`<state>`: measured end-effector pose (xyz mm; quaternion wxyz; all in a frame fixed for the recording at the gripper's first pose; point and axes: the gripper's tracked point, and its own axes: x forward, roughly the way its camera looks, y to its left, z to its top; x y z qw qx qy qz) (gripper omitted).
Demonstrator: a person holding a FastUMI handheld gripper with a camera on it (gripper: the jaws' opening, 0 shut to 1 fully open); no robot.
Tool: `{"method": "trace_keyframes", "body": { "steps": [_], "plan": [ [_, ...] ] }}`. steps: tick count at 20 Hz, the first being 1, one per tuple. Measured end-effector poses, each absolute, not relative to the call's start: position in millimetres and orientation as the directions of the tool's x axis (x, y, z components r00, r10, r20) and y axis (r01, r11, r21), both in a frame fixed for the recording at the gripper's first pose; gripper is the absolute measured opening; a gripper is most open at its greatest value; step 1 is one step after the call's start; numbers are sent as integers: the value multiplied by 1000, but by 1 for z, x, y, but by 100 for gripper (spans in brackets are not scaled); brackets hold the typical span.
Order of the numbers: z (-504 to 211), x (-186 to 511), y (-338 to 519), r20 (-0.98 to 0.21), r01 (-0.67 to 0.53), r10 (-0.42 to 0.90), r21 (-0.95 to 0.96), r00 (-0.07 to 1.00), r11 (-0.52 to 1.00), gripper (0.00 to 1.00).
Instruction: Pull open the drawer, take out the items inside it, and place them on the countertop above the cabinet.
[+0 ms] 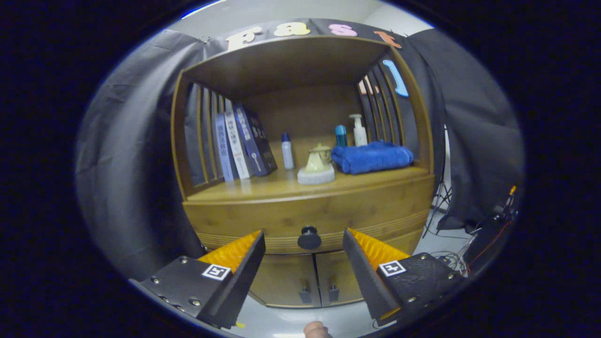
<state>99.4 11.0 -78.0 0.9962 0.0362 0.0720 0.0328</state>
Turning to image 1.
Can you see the light blue book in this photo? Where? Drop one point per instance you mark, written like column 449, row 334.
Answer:
column 224, row 150

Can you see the blue folded towel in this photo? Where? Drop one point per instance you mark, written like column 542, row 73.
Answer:
column 371, row 158

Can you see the dark blue book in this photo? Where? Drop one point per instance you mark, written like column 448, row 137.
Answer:
column 258, row 141

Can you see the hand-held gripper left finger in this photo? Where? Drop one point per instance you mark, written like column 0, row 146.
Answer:
column 237, row 286

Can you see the beige lidded teacup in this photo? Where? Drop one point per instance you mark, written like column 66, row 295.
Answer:
column 324, row 150

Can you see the wooden countertop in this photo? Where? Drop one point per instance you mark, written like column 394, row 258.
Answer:
column 263, row 188

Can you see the black light stand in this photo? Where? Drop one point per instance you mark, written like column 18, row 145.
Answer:
column 442, row 195

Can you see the white bottle with blue cap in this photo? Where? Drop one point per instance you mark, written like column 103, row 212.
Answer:
column 287, row 155

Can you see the pale green scrub brush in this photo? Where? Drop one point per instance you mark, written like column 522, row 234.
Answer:
column 315, row 176

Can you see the teal bottle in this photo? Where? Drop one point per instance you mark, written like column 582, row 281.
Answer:
column 341, row 137

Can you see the white pump bottle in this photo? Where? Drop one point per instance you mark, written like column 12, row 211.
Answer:
column 359, row 135

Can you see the black device with orange clip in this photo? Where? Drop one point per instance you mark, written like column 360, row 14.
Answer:
column 488, row 244

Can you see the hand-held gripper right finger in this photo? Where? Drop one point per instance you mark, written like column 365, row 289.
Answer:
column 365, row 281

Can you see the wooden drawer with black knob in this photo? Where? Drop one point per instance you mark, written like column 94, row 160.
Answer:
column 300, row 211

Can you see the white book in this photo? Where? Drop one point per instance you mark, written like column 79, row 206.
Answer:
column 236, row 145

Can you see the wooden cabinet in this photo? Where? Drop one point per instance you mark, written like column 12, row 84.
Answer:
column 286, row 61

